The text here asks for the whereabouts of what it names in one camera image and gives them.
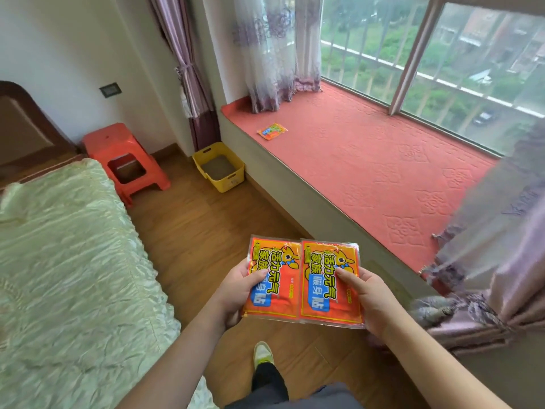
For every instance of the person's left hand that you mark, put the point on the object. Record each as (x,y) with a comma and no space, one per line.
(232,291)

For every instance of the person's right hand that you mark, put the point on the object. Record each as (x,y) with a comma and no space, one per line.
(374,300)

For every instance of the person's right thumb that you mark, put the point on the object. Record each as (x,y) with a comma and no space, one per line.
(347,277)

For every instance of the person's left thumb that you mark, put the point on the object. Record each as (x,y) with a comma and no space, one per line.
(255,278)

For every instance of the orange heat patch packet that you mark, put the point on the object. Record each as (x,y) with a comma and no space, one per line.
(272,276)
(330,283)

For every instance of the person's left forearm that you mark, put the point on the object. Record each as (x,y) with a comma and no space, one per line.
(170,362)

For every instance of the person's right forearm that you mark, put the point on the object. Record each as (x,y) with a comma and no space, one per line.
(443,366)

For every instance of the yellow-green shoe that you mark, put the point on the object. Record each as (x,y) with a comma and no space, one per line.
(262,354)

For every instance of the red quilted window seat mat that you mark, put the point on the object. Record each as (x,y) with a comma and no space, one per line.
(366,166)

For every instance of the person's leg in dark trousers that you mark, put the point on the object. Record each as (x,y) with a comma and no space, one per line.
(281,389)

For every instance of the yellow plastic basket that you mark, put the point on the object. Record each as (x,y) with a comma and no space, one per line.
(219,167)

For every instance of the purple curtain with tassels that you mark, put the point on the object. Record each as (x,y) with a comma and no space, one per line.
(489,251)

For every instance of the small orange packet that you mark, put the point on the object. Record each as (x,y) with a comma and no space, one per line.
(272,131)

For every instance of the orange plastic stool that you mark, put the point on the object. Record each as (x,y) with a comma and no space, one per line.
(123,163)

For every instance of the bed with cream quilted cover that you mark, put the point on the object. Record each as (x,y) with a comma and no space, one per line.
(68,285)

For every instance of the purple tied curtain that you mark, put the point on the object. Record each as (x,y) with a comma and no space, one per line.
(187,72)

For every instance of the sheer floral curtain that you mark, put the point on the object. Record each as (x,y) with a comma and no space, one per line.
(276,51)

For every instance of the brown wooden headboard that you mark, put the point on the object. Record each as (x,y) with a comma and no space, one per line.
(30,131)

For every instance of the window with metal frame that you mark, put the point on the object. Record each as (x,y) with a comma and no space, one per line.
(434,59)

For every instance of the dark wall switch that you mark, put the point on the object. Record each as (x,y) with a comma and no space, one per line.
(110,89)

